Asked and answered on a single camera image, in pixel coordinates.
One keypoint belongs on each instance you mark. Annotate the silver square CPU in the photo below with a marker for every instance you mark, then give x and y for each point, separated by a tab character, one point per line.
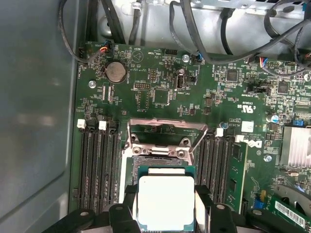
166	201

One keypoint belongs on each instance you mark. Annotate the metal socket cover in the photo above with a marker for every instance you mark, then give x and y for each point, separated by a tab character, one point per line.
167	121

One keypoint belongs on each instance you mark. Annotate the green motherboard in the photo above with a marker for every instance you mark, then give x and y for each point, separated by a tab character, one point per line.
206	85

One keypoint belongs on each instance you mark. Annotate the silver finned heatsink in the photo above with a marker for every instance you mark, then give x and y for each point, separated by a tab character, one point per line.
296	145

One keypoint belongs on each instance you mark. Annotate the round silver coin battery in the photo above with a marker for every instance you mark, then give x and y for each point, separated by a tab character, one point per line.
116	72

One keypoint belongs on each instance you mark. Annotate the green RAM stick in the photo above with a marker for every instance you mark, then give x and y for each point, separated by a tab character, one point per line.
237	170

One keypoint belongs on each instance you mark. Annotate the black open PC case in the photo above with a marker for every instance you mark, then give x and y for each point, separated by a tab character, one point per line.
36	97

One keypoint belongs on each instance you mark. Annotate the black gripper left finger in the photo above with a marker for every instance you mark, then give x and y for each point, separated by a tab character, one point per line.
119	221

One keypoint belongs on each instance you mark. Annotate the CPU socket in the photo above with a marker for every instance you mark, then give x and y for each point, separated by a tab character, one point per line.
145	161

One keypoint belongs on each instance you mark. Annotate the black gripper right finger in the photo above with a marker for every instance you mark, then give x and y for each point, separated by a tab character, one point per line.
226	221

